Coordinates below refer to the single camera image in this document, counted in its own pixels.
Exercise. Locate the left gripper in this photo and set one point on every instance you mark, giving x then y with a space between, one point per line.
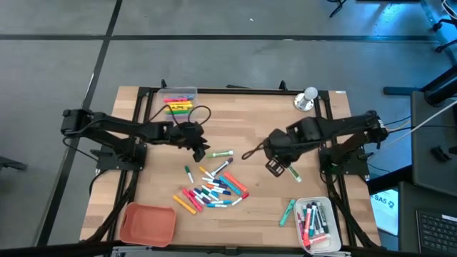
191 137

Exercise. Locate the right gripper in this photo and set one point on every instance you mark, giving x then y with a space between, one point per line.
282 150

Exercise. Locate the yellow highlighter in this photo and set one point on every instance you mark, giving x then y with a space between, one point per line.
180 108
180 104
184 205

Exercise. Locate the yellow cap pen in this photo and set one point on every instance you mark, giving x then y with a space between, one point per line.
206 172

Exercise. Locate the pink highlighter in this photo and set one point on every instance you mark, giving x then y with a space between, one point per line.
193 200
175 100

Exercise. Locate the purple whiteboard marker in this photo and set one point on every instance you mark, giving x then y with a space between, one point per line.
222 167
300 225
317 228

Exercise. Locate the clear plastic bin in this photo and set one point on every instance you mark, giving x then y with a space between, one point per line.
160 92

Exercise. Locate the dark blue cap pen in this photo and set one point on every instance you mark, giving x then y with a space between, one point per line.
220 183

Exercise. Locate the orange highlighter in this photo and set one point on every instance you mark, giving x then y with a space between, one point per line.
235 182

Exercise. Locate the teal green cap pen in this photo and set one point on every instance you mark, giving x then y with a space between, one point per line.
210 192

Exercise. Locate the purple cap pen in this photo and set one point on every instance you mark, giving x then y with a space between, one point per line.
202 196

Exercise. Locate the red cap pen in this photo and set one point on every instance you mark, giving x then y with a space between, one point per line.
240 199
196 197

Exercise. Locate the teal blue highlighter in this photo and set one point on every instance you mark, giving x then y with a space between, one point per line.
229 185

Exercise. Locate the mint green highlighter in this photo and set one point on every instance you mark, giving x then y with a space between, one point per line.
287 213

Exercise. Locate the red whiteboard marker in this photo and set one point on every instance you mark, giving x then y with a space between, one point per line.
307 221

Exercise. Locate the teal whiteboard marker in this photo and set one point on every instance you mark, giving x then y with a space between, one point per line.
313 219

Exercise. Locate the white translucent plastic bin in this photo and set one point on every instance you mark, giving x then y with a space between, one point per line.
333 221

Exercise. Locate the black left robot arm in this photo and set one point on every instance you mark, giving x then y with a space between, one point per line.
118 125

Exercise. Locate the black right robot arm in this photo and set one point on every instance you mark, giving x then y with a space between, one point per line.
332 126

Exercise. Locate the light bulb on silver base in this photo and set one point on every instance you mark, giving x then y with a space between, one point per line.
307 98

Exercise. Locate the terracotta plastic tray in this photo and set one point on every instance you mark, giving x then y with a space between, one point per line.
148 225

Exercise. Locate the white box blue print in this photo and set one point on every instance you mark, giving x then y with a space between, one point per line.
385 210

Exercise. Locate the dark grey side table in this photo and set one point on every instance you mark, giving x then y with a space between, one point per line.
428 171

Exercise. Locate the black chair base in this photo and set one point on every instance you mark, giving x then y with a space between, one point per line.
337 7

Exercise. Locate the small black desk item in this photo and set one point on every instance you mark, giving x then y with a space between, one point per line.
441 154

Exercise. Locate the black stand base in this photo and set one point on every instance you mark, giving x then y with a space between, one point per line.
442 87

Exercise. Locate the black laptop keyboard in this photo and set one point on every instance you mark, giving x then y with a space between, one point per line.
437 232

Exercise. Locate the black crossbar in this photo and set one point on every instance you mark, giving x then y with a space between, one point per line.
53 250

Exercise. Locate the black chair leg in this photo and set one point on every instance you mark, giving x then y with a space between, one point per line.
10 164

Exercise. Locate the black office chair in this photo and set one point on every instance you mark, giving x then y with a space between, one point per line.
444 35

